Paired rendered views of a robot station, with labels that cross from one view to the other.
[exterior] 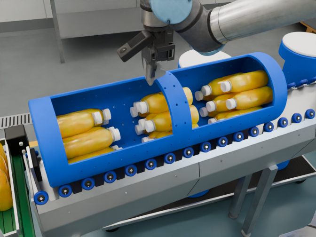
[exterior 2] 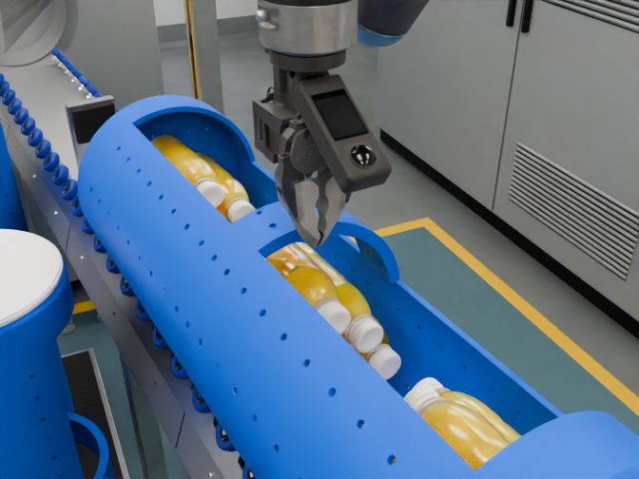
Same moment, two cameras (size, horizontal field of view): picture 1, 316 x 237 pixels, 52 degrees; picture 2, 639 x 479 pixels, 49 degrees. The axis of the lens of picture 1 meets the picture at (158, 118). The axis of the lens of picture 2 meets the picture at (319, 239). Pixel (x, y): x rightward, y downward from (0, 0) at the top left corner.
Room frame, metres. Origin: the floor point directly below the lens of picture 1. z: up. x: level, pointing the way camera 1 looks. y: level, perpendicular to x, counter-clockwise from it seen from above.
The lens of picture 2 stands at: (0.94, 0.66, 1.63)
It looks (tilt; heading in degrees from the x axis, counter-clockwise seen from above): 32 degrees down; 264
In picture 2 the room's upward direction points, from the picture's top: straight up
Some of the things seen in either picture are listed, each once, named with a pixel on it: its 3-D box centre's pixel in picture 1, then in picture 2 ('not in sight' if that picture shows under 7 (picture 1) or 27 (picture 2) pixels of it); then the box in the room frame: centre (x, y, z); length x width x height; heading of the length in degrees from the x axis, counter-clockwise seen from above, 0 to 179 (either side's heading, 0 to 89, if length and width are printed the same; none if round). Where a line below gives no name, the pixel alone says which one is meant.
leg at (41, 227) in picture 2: not in sight; (48, 258); (1.65, -1.40, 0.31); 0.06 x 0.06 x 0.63; 26
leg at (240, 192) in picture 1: (242, 185); (151, 453); (1.22, -0.52, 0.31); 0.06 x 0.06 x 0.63; 26
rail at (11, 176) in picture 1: (12, 181); not in sight; (0.67, 0.47, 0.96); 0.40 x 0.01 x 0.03; 26
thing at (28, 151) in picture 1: (35, 169); not in sight; (0.70, 0.40, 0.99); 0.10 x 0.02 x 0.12; 26
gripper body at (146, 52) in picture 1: (157, 41); (304, 105); (0.89, 0.01, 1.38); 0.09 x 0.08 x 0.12; 116
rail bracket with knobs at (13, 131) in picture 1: (17, 142); not in sight; (0.86, 0.53, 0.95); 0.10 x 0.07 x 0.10; 26
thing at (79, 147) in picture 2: not in sight; (96, 136); (1.28, -0.80, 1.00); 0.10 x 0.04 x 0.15; 26
